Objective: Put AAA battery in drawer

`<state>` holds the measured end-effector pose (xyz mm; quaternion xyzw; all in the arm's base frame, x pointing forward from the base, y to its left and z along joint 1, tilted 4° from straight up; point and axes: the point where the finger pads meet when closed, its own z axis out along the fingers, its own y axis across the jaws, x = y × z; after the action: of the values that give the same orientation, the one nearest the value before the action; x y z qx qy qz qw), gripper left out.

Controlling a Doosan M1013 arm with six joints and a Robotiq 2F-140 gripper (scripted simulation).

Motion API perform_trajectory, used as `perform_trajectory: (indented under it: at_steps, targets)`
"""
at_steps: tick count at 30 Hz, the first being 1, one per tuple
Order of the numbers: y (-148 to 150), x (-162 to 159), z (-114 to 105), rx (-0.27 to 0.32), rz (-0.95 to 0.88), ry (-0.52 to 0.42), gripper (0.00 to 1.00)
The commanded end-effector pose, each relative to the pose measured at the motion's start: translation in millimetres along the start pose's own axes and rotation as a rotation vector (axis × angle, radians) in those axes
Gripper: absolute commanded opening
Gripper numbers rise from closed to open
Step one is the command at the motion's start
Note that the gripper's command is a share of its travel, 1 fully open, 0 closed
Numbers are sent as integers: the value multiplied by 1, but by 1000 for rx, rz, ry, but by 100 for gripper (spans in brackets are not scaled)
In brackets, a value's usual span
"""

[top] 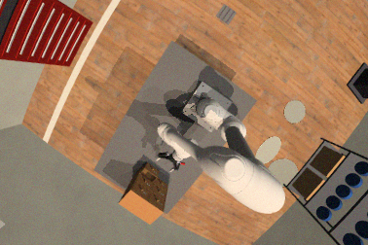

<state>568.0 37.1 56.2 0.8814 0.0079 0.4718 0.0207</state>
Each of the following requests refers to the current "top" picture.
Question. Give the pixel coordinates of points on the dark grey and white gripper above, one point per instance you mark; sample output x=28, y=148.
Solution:
x=170, y=157

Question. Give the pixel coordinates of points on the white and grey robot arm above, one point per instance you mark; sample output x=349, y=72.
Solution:
x=254, y=186

